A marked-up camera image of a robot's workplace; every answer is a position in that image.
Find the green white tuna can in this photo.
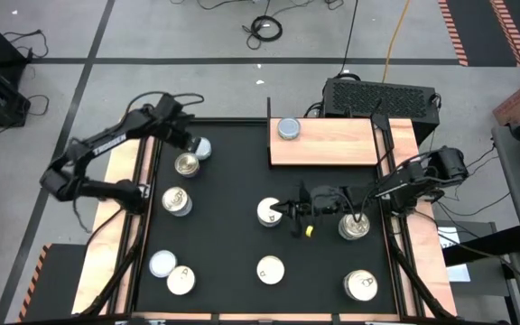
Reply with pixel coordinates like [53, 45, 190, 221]
[276, 116, 302, 141]
[193, 136, 213, 162]
[148, 249, 179, 279]

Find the black computer case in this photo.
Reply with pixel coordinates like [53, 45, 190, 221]
[321, 77, 441, 146]

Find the white paper sheet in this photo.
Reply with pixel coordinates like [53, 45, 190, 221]
[437, 224, 472, 284]

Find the black aluminium frame strut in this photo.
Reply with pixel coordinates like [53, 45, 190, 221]
[385, 225, 453, 320]
[78, 211, 148, 317]

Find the wooden shelf with black frame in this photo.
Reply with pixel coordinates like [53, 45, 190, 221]
[266, 96, 396, 169]

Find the coiled black floor cable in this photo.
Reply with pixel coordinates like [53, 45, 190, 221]
[241, 14, 284, 51]

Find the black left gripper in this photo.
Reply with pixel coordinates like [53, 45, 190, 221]
[153, 101, 203, 155]

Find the yellow hanging cable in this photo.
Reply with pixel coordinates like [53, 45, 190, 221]
[381, 0, 412, 84]

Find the black hanging cable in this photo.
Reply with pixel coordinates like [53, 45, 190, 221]
[337, 0, 359, 77]

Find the grey side table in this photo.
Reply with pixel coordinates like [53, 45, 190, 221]
[489, 124, 520, 272]

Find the black table mat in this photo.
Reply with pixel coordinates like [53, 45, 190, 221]
[134, 119, 399, 316]

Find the black beam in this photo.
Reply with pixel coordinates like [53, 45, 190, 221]
[442, 224, 520, 267]

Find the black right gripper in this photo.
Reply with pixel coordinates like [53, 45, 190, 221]
[274, 181, 350, 238]

